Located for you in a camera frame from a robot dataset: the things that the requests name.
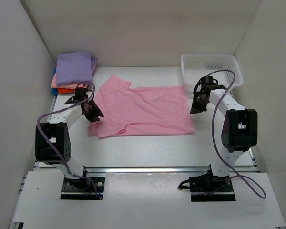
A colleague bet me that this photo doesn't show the pink t-shirt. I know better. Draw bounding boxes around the pink t-shirt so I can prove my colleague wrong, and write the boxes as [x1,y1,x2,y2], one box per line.
[87,75,195,138]

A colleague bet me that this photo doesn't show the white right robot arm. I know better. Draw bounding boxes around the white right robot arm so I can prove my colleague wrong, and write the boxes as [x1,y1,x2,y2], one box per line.
[190,75,258,191]

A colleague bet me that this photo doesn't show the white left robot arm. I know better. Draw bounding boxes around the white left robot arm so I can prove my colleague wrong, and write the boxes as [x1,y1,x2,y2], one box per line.
[35,87,104,190]

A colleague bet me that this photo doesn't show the folded orange t-shirt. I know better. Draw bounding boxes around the folded orange t-shirt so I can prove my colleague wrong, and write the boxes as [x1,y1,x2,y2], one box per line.
[57,86,86,94]

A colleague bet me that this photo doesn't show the folded blue t-shirt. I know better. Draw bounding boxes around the folded blue t-shirt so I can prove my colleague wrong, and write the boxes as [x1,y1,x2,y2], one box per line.
[51,68,59,96]

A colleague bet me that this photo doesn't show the folded purple t-shirt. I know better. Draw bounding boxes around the folded purple t-shirt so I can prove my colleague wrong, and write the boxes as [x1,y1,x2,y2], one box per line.
[56,52,98,86]

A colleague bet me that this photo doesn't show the folded salmon t-shirt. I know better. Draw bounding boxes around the folded salmon t-shirt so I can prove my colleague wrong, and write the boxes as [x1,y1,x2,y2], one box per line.
[51,73,88,89]

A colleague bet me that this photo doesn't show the white plastic basket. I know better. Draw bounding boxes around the white plastic basket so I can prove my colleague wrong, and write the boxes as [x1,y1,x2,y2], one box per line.
[181,54,243,93]

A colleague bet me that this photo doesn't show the aluminium table edge rail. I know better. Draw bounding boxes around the aluminium table edge rail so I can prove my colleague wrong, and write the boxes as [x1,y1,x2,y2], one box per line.
[34,95,259,175]

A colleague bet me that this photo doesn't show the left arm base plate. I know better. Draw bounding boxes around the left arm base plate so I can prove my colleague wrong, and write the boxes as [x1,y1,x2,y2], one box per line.
[60,174,105,200]

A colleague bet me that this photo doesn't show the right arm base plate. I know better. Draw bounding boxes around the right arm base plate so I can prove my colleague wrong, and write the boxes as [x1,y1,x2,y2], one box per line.
[177,174,236,202]

